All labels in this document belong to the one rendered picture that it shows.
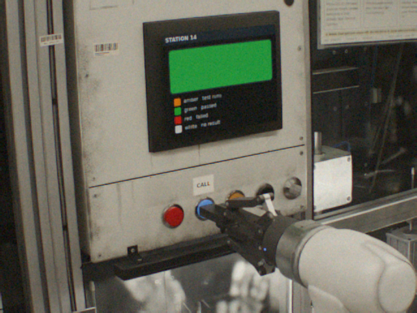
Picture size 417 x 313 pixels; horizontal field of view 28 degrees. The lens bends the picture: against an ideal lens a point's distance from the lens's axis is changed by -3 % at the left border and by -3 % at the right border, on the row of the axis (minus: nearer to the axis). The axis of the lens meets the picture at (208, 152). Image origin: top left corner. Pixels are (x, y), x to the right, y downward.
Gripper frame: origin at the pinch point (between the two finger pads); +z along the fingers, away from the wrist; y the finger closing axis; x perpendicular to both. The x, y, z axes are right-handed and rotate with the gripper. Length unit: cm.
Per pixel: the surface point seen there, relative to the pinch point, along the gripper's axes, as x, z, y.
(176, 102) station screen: 5.6, 1.9, 18.4
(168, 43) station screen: 6.5, 1.9, 27.6
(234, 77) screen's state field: -5.3, 1.9, 20.9
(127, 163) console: 13.4, 4.2, 9.8
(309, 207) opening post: -22.7, 5.2, -4.8
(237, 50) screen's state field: -6.0, 1.9, 25.3
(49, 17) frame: 24.1, 5.5, 33.1
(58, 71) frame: 23.2, 5.2, 25.1
